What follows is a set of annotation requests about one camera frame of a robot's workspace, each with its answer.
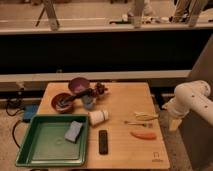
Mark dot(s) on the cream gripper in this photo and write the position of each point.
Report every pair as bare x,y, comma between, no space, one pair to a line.
174,123

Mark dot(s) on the yellow handled fork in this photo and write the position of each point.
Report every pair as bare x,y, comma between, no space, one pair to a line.
147,125

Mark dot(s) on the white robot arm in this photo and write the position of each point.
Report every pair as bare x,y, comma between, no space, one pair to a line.
189,96

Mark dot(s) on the orange carrot toy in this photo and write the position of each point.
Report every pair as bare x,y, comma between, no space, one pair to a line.
144,136

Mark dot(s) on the wooden table board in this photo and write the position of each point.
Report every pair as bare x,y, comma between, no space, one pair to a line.
122,101

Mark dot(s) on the black remote control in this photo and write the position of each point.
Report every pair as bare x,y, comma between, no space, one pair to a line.
103,142

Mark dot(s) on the white paper cup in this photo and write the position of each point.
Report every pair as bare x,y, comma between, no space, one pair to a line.
97,117

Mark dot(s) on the blue sponge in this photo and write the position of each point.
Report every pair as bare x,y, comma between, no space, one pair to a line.
73,131

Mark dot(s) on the purple bowl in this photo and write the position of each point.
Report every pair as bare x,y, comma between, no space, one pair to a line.
78,84

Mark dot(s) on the black ladle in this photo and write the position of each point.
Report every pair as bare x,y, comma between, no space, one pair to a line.
76,96

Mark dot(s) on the dark red bowl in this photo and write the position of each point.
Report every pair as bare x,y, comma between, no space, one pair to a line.
66,109

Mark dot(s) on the green plastic tray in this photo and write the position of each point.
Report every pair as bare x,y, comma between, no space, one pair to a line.
44,143

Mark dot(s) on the blue power box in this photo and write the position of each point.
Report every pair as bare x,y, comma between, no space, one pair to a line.
29,112

